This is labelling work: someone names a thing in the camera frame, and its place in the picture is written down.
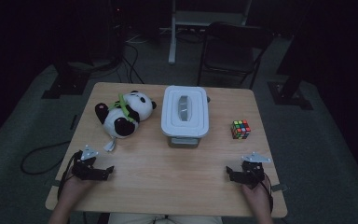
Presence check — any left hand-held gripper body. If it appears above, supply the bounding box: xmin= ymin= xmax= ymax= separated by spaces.
xmin=71 ymin=145 xmax=107 ymax=182

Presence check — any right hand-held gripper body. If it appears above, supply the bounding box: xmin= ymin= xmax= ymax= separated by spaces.
xmin=236 ymin=151 xmax=272 ymax=189

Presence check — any colourful puzzle cube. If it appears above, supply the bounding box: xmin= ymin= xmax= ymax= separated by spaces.
xmin=230 ymin=119 xmax=252 ymax=140

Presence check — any clear plastic storage box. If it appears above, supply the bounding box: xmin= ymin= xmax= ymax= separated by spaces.
xmin=167 ymin=134 xmax=201 ymax=149

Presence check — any panda plush toy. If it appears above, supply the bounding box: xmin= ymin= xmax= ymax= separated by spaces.
xmin=94 ymin=90 xmax=158 ymax=153

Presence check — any white box lid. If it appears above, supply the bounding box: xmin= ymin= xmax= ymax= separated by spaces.
xmin=160 ymin=85 xmax=211 ymax=139

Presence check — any person's left hand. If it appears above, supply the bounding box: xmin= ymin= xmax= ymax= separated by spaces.
xmin=58 ymin=175 xmax=95 ymax=207

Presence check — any person's right hand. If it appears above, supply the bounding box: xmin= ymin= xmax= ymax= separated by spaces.
xmin=241 ymin=175 xmax=273 ymax=215

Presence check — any black stand base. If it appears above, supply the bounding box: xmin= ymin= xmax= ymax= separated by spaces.
xmin=267 ymin=62 xmax=314 ymax=111
xmin=41 ymin=60 xmax=91 ymax=100

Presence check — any black folding chair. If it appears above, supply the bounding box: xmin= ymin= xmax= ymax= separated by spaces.
xmin=196 ymin=21 xmax=275 ymax=91

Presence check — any white metal stand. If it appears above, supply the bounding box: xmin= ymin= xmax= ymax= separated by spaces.
xmin=168 ymin=0 xmax=253 ymax=65

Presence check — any right hand-held gripper cable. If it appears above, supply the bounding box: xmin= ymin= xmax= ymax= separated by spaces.
xmin=260 ymin=175 xmax=275 ymax=214

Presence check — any hand-held gripper cable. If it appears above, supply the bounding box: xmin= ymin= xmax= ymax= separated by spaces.
xmin=57 ymin=150 xmax=84 ymax=201
xmin=260 ymin=175 xmax=275 ymax=214

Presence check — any left hand-held gripper cable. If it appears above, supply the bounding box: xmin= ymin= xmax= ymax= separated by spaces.
xmin=57 ymin=150 xmax=84 ymax=201

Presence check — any black floor cable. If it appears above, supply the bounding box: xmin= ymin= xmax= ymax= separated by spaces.
xmin=20 ymin=140 xmax=73 ymax=176

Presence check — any bundle of black cables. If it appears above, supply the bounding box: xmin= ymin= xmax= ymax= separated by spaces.
xmin=120 ymin=41 xmax=145 ymax=85

